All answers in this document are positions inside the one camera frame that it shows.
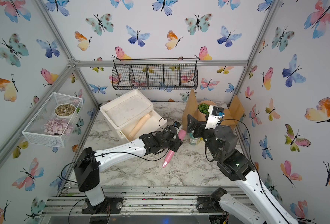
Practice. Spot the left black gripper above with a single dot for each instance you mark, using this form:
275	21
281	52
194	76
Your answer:
176	144

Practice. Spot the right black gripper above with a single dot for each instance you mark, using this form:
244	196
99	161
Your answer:
198	125

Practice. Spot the pink toy microphone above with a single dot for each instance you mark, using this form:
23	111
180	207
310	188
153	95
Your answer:
174	148

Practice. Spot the wooden rolling pin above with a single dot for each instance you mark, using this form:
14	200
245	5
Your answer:
139	125

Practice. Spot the white plastic drawer cabinet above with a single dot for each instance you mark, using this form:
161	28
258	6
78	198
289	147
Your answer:
125	110

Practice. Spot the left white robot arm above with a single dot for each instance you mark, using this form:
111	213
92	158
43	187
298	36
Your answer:
91	163

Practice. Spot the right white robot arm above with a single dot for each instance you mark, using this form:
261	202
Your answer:
221	143

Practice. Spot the green label round tin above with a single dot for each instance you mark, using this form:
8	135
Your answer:
193	140

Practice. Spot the peach pot green plant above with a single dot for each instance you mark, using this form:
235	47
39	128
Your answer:
202	110

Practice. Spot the wooden shelf stand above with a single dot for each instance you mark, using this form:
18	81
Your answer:
234	111

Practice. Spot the white bowl of seeds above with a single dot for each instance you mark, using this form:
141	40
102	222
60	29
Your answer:
65	111

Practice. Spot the pink flower petals pile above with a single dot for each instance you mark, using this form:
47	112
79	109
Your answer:
58	127

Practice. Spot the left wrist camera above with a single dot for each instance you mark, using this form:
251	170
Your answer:
177	125

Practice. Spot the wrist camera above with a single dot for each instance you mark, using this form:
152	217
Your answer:
177	125
215	115

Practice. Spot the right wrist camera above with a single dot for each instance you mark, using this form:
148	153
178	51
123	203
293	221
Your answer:
215	115

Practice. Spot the black wire wall basket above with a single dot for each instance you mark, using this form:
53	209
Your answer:
164	74

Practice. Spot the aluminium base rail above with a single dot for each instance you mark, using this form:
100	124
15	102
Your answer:
248	204

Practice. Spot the white mesh wall basket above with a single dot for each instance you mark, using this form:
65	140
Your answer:
34	130

